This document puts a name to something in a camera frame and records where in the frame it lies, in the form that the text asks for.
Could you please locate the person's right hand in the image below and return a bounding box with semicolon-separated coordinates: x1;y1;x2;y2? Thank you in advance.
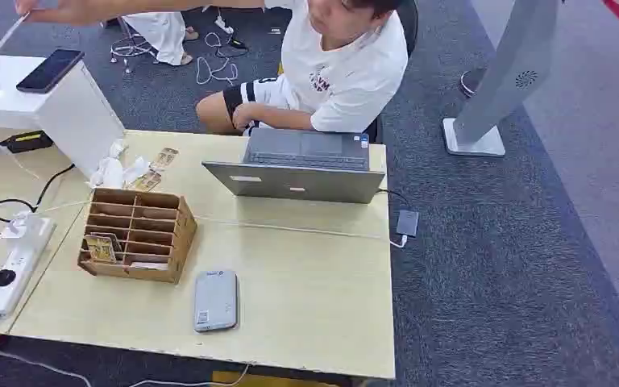
15;0;103;27

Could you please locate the person's left hand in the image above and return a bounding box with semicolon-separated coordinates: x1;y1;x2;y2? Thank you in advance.
232;103;261;133

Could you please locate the thin white stick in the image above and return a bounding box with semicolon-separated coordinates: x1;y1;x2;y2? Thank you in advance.
0;12;31;56

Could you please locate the black smartphone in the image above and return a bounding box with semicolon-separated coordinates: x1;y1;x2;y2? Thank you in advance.
15;48;85;95

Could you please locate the black floor adapter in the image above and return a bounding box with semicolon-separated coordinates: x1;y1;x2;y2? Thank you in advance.
215;36;251;59

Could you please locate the chrome chair base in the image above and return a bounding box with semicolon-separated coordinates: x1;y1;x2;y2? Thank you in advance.
109;17;156;75

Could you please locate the grey laptop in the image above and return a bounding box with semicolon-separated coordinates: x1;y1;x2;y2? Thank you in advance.
201;127;387;206

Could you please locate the person in background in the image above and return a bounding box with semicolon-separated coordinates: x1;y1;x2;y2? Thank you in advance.
121;10;201;67

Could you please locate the seated person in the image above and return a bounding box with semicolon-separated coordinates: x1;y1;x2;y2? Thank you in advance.
15;0;409;137

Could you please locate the white cabinet box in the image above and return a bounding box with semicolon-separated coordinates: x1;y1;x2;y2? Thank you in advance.
0;53;126;179

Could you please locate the black power adapter yellow label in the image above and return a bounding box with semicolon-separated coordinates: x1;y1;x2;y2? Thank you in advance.
5;131;55;155

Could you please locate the crumpled clear plastic wrap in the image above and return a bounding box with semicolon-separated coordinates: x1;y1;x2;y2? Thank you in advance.
87;139;151;190

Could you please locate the wooden card box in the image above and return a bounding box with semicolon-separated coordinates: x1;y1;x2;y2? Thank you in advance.
77;187;199;285

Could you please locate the white card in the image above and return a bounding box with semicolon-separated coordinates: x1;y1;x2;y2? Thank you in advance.
128;260;169;272

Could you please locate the grey portable drive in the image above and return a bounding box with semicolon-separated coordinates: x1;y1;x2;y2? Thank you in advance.
193;269;240;334

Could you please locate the black office chair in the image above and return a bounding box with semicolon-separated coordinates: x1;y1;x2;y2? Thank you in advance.
364;0;421;144

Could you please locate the small grey usb hub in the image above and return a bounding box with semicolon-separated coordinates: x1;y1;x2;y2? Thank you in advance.
395;208;421;239

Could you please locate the yellow printed card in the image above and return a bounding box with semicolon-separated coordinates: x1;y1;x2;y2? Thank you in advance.
83;233;124;264

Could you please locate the white charger plug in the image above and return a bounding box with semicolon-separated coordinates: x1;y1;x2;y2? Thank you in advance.
0;211;34;240

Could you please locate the black round wheel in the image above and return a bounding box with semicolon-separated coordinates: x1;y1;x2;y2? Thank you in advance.
458;67;488;99

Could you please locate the white power strip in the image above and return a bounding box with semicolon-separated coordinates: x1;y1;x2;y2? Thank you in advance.
0;215;57;318

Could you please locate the yellow board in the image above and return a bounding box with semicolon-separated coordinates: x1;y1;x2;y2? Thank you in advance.
211;370;343;387

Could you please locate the white floor stand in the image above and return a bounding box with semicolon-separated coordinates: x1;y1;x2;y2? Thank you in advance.
442;0;563;159

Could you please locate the white floor cable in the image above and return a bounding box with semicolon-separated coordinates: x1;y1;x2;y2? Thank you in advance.
195;31;240;87

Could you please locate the black laptop cable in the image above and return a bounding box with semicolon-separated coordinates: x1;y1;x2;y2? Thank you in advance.
377;187;413;211

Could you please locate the black looped cable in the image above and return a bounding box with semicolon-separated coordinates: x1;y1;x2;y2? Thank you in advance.
0;164;76;224

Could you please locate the white power strip cable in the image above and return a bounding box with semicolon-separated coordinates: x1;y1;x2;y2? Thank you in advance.
0;314;252;387

